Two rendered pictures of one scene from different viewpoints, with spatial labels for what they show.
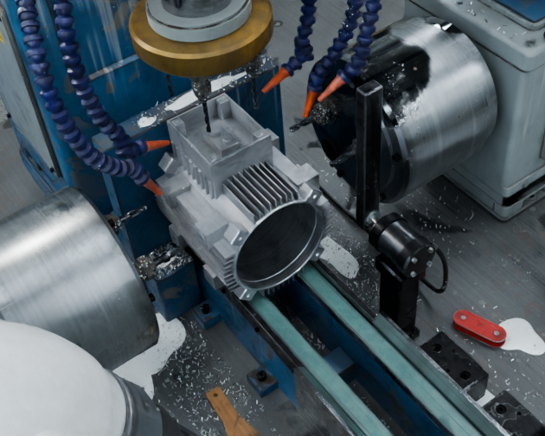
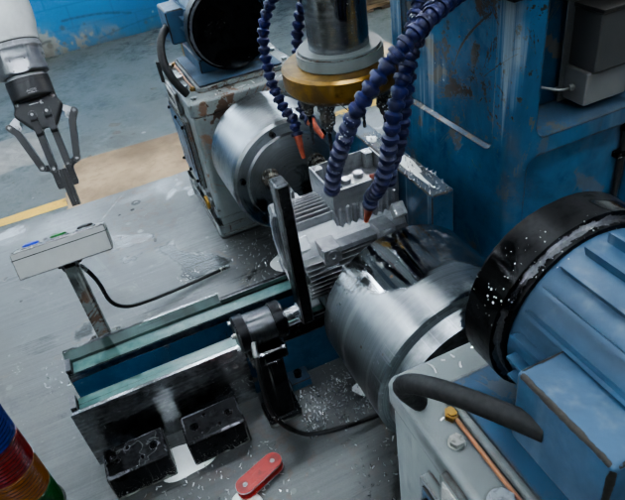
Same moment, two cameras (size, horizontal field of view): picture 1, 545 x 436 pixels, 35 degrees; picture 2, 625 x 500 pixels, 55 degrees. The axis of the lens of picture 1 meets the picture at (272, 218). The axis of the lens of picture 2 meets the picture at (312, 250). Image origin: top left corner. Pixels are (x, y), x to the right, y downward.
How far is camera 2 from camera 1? 1.35 m
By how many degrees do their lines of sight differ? 71
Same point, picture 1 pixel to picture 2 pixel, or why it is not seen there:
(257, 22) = (312, 78)
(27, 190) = not seen: hidden behind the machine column
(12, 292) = (233, 110)
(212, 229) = not seen: hidden behind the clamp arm
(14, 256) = (253, 103)
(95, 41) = (423, 78)
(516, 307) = not seen: outside the picture
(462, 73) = (395, 328)
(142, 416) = (0, 57)
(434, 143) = (340, 332)
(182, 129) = (363, 158)
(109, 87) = (420, 121)
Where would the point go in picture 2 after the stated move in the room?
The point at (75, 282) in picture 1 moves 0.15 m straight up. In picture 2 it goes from (235, 132) to (218, 59)
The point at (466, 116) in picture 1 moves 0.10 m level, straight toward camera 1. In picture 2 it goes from (364, 357) to (294, 340)
